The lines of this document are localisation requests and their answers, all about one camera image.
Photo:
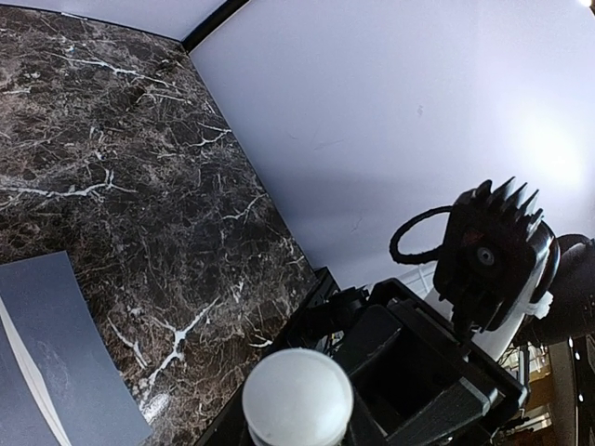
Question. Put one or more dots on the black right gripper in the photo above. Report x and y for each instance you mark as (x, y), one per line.
(415, 382)

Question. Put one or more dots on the green white glue stick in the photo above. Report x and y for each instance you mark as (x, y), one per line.
(295, 397)

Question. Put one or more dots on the grey paper envelope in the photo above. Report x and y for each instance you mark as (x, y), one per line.
(46, 305)

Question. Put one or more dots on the beige letter sheet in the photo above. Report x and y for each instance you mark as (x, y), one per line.
(34, 380)

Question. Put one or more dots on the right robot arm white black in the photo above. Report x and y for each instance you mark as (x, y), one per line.
(566, 309)

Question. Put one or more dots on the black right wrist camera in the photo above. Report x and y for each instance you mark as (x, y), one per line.
(497, 251)

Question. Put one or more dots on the black right frame post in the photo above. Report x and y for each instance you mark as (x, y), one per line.
(221, 14)

